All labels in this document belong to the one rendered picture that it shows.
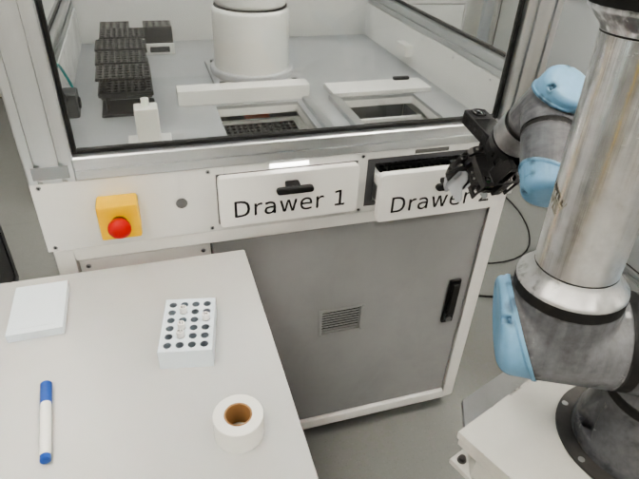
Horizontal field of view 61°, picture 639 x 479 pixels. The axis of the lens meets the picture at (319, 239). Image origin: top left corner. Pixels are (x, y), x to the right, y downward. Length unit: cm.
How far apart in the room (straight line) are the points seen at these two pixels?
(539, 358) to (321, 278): 74
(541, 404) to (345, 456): 97
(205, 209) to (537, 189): 62
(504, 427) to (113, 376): 58
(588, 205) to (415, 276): 88
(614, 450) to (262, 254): 76
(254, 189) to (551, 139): 55
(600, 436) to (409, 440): 106
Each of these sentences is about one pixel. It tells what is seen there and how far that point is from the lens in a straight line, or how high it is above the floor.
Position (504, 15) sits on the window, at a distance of 119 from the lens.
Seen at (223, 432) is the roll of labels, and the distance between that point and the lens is 77.
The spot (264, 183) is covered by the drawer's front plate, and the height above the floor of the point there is 91.
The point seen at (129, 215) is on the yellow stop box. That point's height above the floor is 89.
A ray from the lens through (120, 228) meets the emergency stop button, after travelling 102.
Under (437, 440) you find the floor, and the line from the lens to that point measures 179.
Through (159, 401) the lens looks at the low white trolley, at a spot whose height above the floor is 76.
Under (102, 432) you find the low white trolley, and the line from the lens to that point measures 86.
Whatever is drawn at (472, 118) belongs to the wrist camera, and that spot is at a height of 107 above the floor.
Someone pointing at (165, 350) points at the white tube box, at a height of 80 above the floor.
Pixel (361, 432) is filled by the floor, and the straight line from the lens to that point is 176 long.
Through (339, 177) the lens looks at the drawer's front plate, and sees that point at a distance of 111.
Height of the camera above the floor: 142
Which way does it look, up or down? 35 degrees down
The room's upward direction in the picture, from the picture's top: 3 degrees clockwise
